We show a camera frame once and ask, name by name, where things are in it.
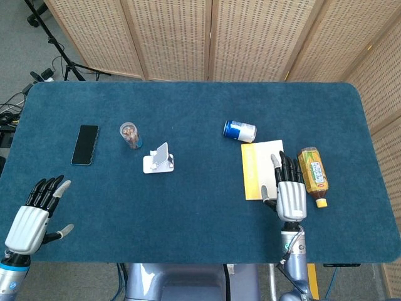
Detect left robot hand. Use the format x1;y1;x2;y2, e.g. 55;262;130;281
4;174;75;255

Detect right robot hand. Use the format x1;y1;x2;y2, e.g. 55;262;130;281
261;150;307;231

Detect notebook with yellow cover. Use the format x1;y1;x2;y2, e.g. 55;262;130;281
240;139;284;201

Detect yellow green box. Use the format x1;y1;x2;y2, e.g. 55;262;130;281
296;147;330;209

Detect yellow strip under table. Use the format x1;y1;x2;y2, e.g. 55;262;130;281
306;263;320;300

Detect blue and white drink can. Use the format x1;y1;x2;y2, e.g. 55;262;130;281
222;120;258;144

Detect blue felt table cover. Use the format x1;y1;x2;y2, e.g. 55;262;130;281
0;81;401;265

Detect black smartphone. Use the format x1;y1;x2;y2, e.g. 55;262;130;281
71;124;100;166

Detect grey robot torso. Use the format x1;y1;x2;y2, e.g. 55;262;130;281
124;263;261;301

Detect white folding phone stand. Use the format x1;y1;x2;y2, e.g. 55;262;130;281
142;142;175;174

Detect clear jar of wooden sticks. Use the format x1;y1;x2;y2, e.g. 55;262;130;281
118;122;143;150

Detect black tripod stand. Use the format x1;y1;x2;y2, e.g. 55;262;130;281
24;0;111;82

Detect grey right wrist cable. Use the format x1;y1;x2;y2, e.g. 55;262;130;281
276;227;305;270

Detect blue cable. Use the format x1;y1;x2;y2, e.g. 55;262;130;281
113;263;128;301
324;266;341;300

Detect bundle of floor cables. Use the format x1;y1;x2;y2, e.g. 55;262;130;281
0;83;34;148

